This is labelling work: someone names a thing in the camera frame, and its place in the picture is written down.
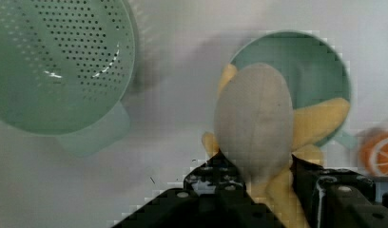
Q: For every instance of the green colander bowl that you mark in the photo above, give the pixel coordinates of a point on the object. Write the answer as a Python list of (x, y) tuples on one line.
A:
[(65, 66)]

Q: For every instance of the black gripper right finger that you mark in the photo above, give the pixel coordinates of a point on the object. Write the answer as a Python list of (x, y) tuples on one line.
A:
[(337, 198)]

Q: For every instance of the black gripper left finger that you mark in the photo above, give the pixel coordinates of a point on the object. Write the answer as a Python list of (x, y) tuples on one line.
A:
[(213, 196)]

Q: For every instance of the orange slice toy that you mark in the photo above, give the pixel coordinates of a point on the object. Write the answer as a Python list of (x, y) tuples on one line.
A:
[(374, 155)]

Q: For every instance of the green mug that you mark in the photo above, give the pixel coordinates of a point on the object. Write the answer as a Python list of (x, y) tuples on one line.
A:
[(312, 70)]

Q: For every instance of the plush peeled banana toy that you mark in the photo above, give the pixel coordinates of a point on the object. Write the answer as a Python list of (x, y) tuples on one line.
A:
[(257, 128)]

